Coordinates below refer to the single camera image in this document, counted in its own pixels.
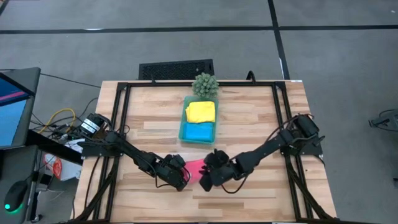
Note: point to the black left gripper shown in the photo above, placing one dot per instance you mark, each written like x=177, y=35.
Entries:
x=172, y=172

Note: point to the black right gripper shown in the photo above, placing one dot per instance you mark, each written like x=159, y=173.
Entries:
x=217, y=172

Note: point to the pink microfiber towel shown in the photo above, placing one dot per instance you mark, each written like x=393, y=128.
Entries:
x=194, y=169

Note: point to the blue microfiber towel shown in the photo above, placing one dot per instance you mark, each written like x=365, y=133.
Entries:
x=199, y=132

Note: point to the yellow microfiber towel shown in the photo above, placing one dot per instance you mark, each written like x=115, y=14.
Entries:
x=201, y=112

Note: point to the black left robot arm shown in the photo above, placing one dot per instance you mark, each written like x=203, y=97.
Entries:
x=130, y=149

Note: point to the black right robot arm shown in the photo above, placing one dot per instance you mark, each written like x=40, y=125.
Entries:
x=273, y=146

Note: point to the teal translucent plastic bin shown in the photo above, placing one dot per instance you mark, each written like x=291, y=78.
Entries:
x=199, y=119

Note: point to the small green artificial plant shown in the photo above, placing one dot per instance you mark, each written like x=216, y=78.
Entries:
x=205, y=85

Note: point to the white box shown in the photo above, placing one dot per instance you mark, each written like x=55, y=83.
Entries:
x=71, y=171

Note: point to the black mesh computer case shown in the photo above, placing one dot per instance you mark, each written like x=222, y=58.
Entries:
x=175, y=70

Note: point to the orange plastic bag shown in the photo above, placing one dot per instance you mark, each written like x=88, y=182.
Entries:
x=57, y=168

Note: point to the white table label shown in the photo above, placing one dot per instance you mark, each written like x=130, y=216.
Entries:
x=296, y=81

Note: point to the dark grey desk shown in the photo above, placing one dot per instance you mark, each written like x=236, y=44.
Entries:
x=15, y=168

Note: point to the black computer mouse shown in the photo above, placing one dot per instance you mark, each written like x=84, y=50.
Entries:
x=14, y=196

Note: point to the desk computer monitor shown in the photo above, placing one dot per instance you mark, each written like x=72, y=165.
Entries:
x=15, y=109

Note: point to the black chair base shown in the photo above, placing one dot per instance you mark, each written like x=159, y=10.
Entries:
x=385, y=119

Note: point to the black metal table frame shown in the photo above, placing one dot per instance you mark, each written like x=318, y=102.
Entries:
x=161, y=84

